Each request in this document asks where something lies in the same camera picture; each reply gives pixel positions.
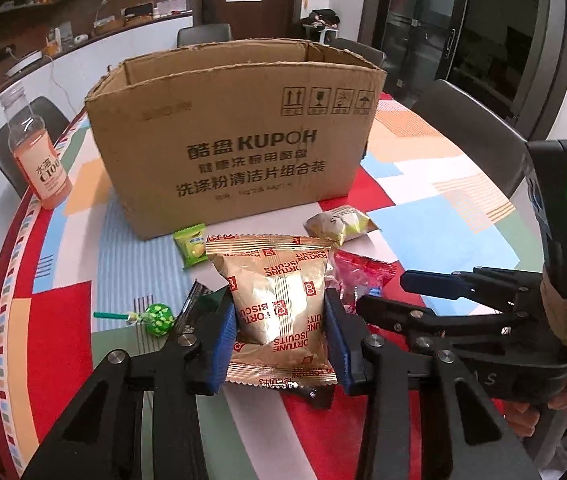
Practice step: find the dark grey chair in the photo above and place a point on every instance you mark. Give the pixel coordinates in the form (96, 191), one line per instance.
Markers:
(52, 115)
(358, 50)
(203, 35)
(468, 120)

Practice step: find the person's right hand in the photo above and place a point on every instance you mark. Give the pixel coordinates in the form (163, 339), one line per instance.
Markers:
(521, 415)

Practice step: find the orange drink bottle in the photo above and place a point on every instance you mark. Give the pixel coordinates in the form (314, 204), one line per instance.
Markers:
(38, 160)

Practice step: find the green lollipop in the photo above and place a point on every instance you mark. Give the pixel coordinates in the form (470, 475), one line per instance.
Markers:
(158, 319)

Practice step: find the brown cardboard box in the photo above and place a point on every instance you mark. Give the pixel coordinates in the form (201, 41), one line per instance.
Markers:
(223, 160)

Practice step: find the glass door cabinet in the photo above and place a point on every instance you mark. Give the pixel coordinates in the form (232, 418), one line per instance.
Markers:
(428, 20)

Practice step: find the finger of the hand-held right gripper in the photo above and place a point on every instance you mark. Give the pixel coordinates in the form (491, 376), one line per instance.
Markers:
(433, 281)
(388, 312)

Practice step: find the white round appliance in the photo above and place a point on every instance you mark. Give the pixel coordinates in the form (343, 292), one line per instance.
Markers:
(24, 62)

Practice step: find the woven basket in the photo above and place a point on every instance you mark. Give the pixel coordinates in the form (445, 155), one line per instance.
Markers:
(108, 26)

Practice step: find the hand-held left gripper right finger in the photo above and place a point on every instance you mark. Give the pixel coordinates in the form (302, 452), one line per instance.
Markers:
(339, 345)

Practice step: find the small beige snack packet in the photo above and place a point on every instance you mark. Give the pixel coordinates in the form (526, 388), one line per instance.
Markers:
(336, 225)

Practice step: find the red candy packet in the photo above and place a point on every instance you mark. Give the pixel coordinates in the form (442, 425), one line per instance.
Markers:
(358, 272)

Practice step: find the white sideboard cabinet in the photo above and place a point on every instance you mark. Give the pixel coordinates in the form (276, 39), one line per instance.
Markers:
(113, 50)

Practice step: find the black bag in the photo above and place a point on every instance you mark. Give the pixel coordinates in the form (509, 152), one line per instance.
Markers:
(319, 19)

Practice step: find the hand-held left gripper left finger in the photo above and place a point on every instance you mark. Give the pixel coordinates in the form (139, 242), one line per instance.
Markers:
(216, 350)

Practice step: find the black snack packet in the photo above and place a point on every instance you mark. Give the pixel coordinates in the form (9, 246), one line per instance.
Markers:
(194, 302)

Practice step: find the gold biscuit packet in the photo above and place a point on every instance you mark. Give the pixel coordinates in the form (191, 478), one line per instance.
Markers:
(273, 290)

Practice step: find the small green snack packet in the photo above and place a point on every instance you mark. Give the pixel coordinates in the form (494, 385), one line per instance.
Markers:
(191, 247)

